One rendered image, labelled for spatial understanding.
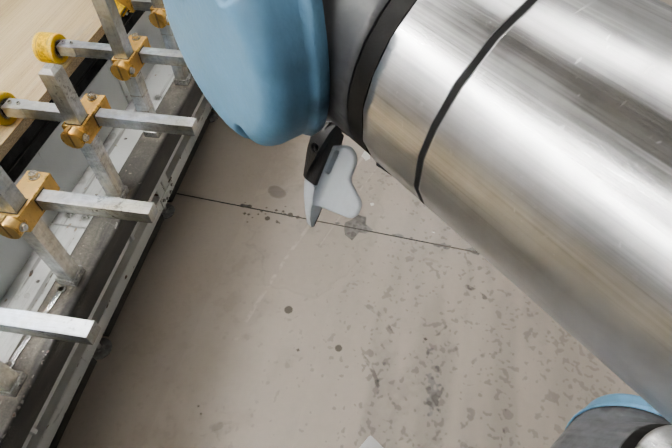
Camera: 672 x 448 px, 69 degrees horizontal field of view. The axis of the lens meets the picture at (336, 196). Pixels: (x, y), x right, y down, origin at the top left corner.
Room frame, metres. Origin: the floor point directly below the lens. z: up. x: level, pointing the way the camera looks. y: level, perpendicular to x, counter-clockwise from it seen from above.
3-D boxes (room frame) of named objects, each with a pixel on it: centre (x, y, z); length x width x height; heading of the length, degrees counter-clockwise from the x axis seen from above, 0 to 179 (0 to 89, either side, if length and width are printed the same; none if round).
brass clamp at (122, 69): (1.10, 0.54, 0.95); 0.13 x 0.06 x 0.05; 171
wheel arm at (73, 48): (1.11, 0.53, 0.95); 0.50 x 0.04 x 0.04; 81
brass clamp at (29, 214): (0.60, 0.61, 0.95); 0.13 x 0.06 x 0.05; 171
